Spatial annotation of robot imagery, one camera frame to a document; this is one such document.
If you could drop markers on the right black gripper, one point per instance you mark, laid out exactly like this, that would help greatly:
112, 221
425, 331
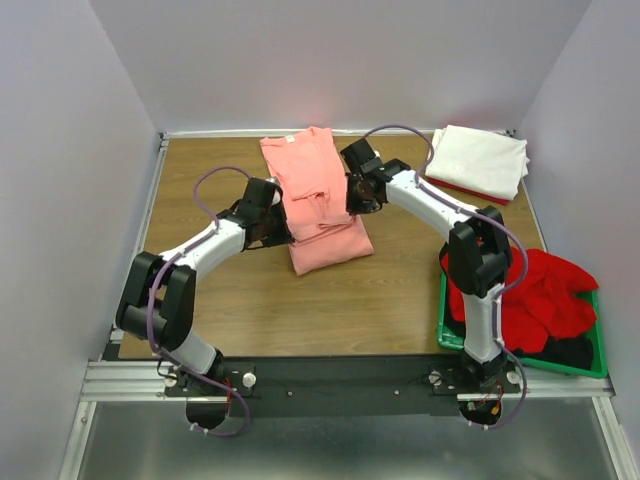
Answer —
354, 207

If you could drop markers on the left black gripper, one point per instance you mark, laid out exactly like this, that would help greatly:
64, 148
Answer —
284, 235

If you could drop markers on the pink t shirt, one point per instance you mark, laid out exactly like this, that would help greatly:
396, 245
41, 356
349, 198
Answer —
312, 177

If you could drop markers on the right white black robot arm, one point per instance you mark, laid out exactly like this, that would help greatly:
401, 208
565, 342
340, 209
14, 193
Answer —
478, 250

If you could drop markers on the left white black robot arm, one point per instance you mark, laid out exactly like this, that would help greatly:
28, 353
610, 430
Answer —
158, 301

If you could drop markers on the folded red t shirt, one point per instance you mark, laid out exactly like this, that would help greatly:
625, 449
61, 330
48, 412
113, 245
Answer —
485, 196

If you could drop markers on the folded white t shirt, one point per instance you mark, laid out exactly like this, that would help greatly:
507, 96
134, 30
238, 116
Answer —
479, 160

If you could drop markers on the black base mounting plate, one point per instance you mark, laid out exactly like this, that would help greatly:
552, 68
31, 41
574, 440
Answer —
346, 386

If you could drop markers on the green plastic bin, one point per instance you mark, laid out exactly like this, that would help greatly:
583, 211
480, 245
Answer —
598, 369

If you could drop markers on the crumpled red t shirt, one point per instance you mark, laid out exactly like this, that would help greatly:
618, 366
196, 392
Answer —
546, 304

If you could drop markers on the black t shirt in bin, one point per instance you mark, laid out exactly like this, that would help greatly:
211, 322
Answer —
572, 352

